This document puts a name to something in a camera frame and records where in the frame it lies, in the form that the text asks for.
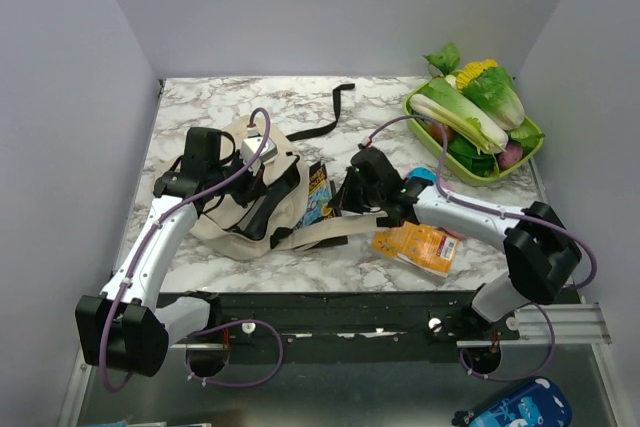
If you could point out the yellow orange paperback book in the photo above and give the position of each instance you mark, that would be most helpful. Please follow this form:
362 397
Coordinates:
426 248

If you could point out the napa cabbage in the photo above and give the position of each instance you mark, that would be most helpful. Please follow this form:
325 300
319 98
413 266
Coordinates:
440 101

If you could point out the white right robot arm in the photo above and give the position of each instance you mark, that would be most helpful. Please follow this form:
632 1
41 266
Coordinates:
539 253

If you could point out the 169-Storey Treehouse book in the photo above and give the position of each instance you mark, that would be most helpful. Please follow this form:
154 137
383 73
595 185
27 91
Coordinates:
321 191

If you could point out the yellow corn cob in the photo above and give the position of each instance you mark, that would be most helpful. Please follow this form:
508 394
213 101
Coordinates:
471 71

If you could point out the green leaf sprig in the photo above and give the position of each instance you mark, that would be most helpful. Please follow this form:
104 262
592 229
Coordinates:
446 60

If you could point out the dark green leafy vegetable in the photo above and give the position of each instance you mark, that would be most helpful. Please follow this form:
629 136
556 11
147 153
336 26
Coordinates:
473 160

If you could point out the brown mushroom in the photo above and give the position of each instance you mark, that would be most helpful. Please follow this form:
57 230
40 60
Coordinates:
439 133

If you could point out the green lettuce head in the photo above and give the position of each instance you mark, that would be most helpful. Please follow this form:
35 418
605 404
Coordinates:
494 93

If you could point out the blue shark pencil case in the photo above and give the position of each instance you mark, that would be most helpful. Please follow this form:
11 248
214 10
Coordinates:
535 402

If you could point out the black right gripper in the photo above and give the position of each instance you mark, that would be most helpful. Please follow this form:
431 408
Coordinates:
343 196

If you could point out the aluminium frame rail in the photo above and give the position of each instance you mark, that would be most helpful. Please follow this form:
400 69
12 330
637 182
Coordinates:
560 341

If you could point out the purple onion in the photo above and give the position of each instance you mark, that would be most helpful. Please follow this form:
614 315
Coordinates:
511 156

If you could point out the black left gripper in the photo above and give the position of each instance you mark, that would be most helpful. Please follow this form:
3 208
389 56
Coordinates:
255 187

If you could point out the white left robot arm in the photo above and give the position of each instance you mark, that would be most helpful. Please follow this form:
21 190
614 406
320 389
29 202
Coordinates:
123 328

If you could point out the green plastic vegetable tray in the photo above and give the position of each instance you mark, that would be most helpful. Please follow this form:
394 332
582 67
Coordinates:
528 135

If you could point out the pink blue pencil case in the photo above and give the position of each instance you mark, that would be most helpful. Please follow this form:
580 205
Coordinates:
428 175

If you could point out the cream canvas backpack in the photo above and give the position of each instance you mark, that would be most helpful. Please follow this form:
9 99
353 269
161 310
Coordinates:
238 234

